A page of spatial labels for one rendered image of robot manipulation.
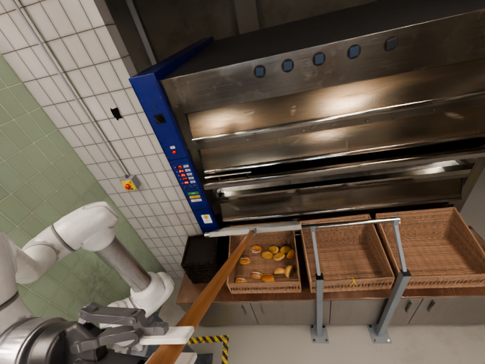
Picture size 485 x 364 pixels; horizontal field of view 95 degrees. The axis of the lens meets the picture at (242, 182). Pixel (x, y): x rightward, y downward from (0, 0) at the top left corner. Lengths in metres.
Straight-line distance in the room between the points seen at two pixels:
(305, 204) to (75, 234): 1.48
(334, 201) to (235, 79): 1.17
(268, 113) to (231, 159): 0.41
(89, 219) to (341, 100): 1.37
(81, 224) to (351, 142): 1.49
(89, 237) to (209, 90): 0.95
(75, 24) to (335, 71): 1.36
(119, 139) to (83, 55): 0.51
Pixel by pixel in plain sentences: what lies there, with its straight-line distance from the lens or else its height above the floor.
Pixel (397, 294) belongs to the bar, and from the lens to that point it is 1.84.
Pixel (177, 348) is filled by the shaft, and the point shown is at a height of 1.97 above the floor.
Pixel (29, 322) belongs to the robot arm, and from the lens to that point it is 0.54.
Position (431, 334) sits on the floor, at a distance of 2.63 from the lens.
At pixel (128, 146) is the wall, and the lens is 1.77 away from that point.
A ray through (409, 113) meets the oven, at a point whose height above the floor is 1.65.
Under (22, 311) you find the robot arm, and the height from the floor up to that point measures 1.99.
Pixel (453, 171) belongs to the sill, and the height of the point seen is 1.18.
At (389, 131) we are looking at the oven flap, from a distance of 1.68.
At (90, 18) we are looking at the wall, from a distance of 1.57.
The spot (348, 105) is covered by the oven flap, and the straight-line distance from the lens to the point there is 1.48.
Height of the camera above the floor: 2.31
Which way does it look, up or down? 37 degrees down
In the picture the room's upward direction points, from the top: 15 degrees counter-clockwise
